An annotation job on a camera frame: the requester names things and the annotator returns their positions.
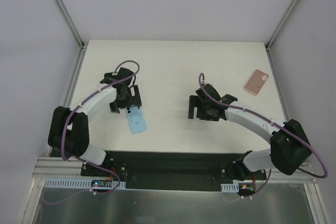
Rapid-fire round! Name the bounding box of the light blue phone case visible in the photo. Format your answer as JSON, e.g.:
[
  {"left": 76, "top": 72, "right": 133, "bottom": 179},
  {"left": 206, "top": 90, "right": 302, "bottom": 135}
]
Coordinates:
[{"left": 126, "top": 106, "right": 147, "bottom": 134}]

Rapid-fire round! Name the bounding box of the pink phone case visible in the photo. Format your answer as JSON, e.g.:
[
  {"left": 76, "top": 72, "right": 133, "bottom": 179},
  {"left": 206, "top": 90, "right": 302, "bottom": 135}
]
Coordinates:
[{"left": 243, "top": 69, "right": 269, "bottom": 96}]

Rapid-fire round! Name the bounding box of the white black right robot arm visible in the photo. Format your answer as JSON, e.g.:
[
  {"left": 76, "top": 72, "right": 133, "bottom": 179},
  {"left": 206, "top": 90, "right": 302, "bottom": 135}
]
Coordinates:
[{"left": 188, "top": 83, "right": 312, "bottom": 181}]

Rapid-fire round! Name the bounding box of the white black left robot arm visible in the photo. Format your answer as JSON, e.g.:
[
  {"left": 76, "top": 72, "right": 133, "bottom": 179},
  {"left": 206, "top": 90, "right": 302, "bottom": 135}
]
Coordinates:
[{"left": 48, "top": 67, "right": 142, "bottom": 176}]

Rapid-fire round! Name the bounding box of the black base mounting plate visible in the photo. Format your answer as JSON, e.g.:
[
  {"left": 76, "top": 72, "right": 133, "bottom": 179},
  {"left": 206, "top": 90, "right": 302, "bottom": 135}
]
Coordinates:
[{"left": 49, "top": 148, "right": 266, "bottom": 190}]

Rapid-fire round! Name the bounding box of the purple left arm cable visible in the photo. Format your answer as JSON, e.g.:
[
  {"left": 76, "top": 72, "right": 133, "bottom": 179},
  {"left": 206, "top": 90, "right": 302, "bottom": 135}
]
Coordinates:
[{"left": 41, "top": 60, "right": 140, "bottom": 205}]

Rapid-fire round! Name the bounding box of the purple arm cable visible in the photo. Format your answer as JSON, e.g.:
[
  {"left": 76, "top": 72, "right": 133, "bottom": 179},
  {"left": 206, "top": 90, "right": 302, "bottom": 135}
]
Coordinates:
[
  {"left": 41, "top": 60, "right": 140, "bottom": 205},
  {"left": 198, "top": 72, "right": 329, "bottom": 204}
]

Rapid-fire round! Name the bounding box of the right white cable duct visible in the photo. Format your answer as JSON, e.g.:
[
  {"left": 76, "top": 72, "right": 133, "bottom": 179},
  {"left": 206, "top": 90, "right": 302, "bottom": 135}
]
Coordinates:
[{"left": 220, "top": 183, "right": 239, "bottom": 193}]

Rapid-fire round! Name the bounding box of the white cable duct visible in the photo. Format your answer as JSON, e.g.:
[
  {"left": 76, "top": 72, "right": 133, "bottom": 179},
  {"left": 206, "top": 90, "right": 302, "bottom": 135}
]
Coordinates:
[
  {"left": 220, "top": 183, "right": 239, "bottom": 193},
  {"left": 44, "top": 178, "right": 126, "bottom": 190}
]

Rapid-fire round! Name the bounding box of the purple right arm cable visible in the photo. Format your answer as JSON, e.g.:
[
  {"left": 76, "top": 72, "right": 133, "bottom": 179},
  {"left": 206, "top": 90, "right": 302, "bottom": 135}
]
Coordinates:
[{"left": 198, "top": 72, "right": 329, "bottom": 204}]

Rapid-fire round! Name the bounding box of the aluminium front frame rail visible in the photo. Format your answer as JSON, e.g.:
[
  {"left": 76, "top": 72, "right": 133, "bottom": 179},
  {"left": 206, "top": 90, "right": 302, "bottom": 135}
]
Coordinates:
[{"left": 33, "top": 157, "right": 318, "bottom": 183}]

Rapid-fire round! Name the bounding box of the left white cable duct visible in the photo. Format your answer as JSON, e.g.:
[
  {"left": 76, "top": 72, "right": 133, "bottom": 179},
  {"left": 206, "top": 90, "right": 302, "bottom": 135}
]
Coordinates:
[{"left": 44, "top": 178, "right": 126, "bottom": 190}]

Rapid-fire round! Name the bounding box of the left aluminium corner post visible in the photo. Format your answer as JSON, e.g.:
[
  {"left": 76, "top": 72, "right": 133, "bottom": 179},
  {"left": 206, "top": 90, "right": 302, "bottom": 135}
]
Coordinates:
[{"left": 54, "top": 0, "right": 85, "bottom": 49}]

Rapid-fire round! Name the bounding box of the aluminium corner post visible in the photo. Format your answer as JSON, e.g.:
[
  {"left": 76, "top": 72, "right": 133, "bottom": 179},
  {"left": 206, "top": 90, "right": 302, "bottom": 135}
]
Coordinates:
[
  {"left": 54, "top": 0, "right": 85, "bottom": 49},
  {"left": 265, "top": 0, "right": 301, "bottom": 52}
]

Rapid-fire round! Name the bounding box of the right aluminium corner post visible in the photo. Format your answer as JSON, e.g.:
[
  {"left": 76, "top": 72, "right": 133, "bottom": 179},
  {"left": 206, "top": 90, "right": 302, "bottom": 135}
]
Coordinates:
[{"left": 265, "top": 0, "right": 301, "bottom": 52}]

